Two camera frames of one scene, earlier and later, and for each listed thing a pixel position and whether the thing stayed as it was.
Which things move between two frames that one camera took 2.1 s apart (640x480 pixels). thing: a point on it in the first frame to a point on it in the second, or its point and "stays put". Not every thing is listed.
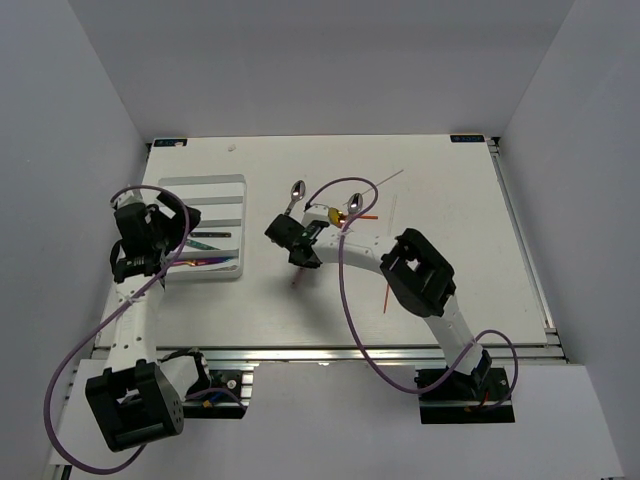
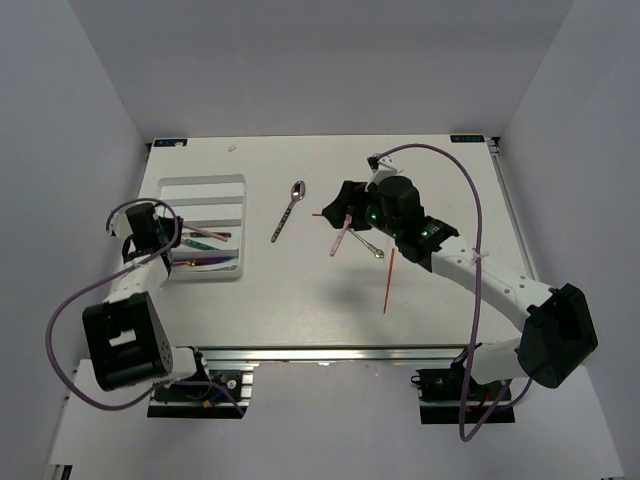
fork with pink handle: x=299 y=275 to x=206 y=233
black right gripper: x=312 y=265 to x=351 y=196
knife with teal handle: x=198 y=245 stays put
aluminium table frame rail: x=554 y=348 stays put
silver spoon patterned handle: x=298 y=189 stays put
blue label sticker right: x=467 y=138 stays put
